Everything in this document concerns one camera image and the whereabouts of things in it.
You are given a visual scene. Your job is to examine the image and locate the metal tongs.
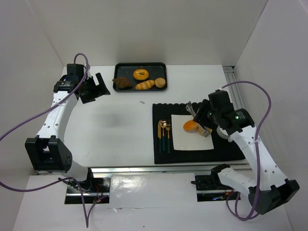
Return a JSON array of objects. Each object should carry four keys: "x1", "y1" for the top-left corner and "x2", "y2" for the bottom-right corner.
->
[{"x1": 185, "y1": 101, "x2": 211, "y2": 138}]

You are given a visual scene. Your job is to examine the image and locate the orange bun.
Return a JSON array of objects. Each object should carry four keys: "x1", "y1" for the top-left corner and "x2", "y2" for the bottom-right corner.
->
[{"x1": 183, "y1": 120, "x2": 198, "y2": 131}]

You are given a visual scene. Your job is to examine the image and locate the orange bagel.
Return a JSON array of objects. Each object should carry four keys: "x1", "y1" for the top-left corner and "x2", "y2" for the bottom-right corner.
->
[
  {"x1": 196, "y1": 123, "x2": 212, "y2": 137},
  {"x1": 133, "y1": 69, "x2": 149, "y2": 81}
]

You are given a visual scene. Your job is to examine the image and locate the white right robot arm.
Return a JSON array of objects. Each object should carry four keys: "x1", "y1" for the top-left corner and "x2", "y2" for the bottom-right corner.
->
[{"x1": 194, "y1": 90, "x2": 300, "y2": 215}]

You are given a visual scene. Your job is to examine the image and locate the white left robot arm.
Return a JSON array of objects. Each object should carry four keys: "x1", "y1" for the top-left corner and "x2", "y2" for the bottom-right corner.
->
[{"x1": 25, "y1": 64, "x2": 110, "y2": 188}]

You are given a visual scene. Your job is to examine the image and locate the striped orange bread roll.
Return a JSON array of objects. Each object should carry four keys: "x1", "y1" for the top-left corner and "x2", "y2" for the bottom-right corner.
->
[{"x1": 135, "y1": 80, "x2": 155, "y2": 90}]

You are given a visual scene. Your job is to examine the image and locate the white cup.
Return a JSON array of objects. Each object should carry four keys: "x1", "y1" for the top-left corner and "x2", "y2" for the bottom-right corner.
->
[{"x1": 216, "y1": 126, "x2": 233, "y2": 142}]

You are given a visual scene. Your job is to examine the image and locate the brown croissant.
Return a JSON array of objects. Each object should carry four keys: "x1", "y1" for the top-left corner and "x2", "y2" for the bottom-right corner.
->
[{"x1": 113, "y1": 77, "x2": 132, "y2": 89}]

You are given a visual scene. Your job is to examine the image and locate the black placemat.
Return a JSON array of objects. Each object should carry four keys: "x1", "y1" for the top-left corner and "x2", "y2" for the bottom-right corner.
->
[{"x1": 152, "y1": 103, "x2": 245, "y2": 164}]

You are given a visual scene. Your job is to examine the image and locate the white square plate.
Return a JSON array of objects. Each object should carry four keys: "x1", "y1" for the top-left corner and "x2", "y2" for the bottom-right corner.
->
[{"x1": 170, "y1": 115, "x2": 214, "y2": 151}]

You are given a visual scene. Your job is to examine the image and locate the round tan bun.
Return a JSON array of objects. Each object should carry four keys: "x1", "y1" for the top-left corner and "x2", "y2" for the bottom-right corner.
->
[{"x1": 154, "y1": 77, "x2": 166, "y2": 88}]

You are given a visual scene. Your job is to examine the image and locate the black baking tray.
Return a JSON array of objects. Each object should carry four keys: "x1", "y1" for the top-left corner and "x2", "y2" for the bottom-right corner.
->
[{"x1": 113, "y1": 62, "x2": 168, "y2": 92}]

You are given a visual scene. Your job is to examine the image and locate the gold fork green handle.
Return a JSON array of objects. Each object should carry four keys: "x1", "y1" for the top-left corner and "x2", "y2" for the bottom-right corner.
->
[{"x1": 166, "y1": 120, "x2": 171, "y2": 153}]

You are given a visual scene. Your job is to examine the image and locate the gold spoon green handle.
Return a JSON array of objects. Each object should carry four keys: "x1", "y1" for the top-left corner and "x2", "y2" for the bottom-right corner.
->
[{"x1": 161, "y1": 120, "x2": 167, "y2": 151}]

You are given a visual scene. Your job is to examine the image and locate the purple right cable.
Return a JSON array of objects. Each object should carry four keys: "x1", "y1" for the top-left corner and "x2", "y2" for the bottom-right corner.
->
[{"x1": 220, "y1": 80, "x2": 272, "y2": 221}]

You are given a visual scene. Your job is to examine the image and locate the purple cable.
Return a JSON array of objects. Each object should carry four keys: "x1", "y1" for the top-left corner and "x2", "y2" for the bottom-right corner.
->
[
  {"x1": 220, "y1": 80, "x2": 272, "y2": 221},
  {"x1": 0, "y1": 52, "x2": 102, "y2": 228}
]

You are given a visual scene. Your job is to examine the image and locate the gold knife green handle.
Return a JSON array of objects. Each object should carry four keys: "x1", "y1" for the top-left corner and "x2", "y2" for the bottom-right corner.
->
[{"x1": 157, "y1": 120, "x2": 162, "y2": 154}]

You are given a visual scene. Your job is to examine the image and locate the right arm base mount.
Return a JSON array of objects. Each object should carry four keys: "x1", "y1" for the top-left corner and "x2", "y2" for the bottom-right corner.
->
[{"x1": 191, "y1": 175, "x2": 238, "y2": 202}]

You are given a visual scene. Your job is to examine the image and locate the aluminium rail front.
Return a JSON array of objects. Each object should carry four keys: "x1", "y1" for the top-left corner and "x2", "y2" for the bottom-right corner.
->
[{"x1": 36, "y1": 162, "x2": 265, "y2": 176}]

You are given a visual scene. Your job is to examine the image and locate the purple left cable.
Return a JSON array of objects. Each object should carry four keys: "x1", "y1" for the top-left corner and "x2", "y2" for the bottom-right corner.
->
[{"x1": 0, "y1": 52, "x2": 102, "y2": 228}]

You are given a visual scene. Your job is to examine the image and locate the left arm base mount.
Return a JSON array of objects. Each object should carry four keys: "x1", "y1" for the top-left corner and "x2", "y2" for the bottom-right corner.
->
[{"x1": 64, "y1": 176, "x2": 111, "y2": 205}]

